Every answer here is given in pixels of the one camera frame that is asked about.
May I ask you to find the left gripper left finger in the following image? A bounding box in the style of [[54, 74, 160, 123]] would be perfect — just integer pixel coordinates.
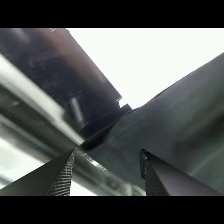
[[0, 148, 76, 197]]

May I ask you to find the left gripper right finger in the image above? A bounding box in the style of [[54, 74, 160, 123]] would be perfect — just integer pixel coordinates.
[[139, 148, 224, 197]]

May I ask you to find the dark grey garment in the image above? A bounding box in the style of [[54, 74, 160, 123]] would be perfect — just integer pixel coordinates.
[[80, 52, 224, 195]]

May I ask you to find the silver frame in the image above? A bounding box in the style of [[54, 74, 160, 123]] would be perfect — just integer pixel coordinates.
[[0, 54, 146, 197]]

